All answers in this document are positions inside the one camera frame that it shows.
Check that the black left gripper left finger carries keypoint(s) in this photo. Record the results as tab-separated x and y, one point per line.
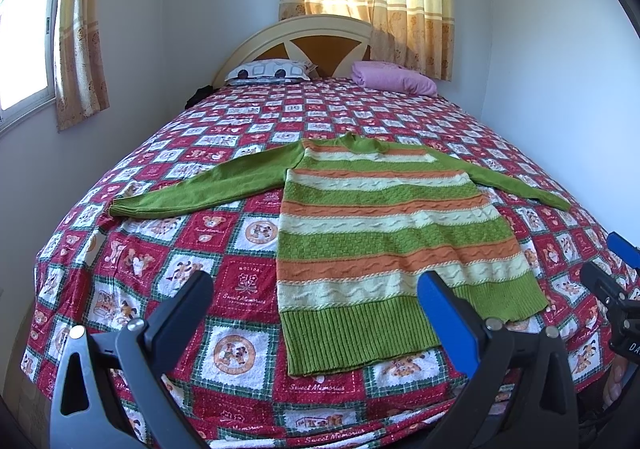
86	411

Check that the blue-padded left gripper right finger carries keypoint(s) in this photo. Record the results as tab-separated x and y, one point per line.
519	393

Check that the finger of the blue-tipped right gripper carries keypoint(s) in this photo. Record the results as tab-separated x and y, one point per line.
627	252

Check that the green orange striped knit sweater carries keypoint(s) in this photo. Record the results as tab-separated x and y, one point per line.
360	221

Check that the person's right hand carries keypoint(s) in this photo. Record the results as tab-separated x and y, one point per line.
621	372

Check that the red patchwork teddy bedspread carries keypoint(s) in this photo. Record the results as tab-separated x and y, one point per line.
231	382

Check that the pink pillow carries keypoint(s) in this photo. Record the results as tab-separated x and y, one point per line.
388	77

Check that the cream and wood headboard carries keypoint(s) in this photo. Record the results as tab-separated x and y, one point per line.
330	42

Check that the white patterned pillow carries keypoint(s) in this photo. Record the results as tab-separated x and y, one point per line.
270	71

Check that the yellow curtain at left window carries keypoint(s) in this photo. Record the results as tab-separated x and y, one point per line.
79	81

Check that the dark object beside bed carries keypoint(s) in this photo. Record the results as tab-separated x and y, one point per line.
200	94

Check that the left window frame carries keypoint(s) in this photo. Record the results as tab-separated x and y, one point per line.
27	35

